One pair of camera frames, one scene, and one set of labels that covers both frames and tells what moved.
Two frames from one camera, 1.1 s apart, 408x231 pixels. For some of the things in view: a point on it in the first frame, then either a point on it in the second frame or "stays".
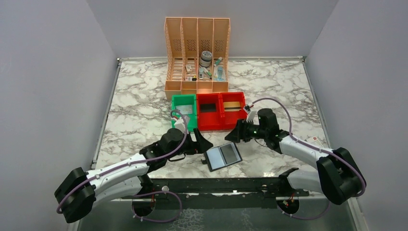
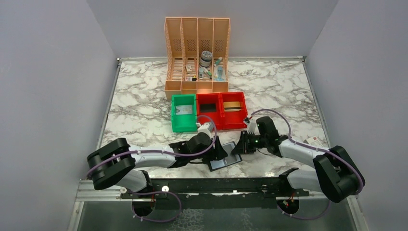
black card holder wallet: (222, 156) stays
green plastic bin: (190, 99) stays
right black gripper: (243, 131) to (243, 144)
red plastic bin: (231, 109) stays
